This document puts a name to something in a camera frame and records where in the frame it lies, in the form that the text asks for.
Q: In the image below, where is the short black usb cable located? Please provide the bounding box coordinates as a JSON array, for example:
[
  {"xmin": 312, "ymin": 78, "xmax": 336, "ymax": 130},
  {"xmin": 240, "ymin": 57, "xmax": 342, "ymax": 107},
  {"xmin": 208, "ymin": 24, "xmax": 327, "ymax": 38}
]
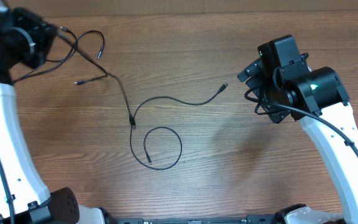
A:
[{"xmin": 11, "ymin": 26, "xmax": 106, "ymax": 85}]

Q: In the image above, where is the thick black usb cable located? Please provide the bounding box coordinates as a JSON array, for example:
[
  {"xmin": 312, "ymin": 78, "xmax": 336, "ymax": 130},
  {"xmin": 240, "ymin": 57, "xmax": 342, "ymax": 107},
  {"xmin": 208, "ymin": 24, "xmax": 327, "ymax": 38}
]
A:
[{"xmin": 54, "ymin": 30, "xmax": 137, "ymax": 131}]

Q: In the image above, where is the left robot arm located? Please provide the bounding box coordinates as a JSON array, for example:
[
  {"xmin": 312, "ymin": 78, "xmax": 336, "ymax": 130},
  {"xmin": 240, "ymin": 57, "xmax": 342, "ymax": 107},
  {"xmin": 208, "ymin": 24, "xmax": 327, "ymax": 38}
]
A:
[{"xmin": 0, "ymin": 1, "xmax": 108, "ymax": 223}]

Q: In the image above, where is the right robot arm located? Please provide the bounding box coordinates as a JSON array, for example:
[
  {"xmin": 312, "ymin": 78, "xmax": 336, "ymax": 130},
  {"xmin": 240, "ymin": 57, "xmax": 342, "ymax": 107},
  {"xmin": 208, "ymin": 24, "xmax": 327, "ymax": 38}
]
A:
[{"xmin": 237, "ymin": 35, "xmax": 358, "ymax": 223}]

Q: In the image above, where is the long thin black cable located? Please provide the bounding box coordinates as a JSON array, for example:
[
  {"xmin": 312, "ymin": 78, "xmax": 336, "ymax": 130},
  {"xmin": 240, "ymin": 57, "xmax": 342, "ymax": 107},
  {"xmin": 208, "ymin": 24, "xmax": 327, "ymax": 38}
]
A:
[{"xmin": 129, "ymin": 82, "xmax": 229, "ymax": 171}]

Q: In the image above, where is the right camera black cable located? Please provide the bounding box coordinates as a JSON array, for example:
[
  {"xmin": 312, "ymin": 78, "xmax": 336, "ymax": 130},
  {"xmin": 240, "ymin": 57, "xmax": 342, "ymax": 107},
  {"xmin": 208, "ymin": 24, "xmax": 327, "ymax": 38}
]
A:
[{"xmin": 244, "ymin": 65, "xmax": 358, "ymax": 203}]

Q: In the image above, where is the black base frame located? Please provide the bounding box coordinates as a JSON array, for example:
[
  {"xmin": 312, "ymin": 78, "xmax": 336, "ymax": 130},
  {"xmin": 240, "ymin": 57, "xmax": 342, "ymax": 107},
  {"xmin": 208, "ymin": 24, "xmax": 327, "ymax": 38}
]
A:
[{"xmin": 100, "ymin": 208, "xmax": 285, "ymax": 224}]

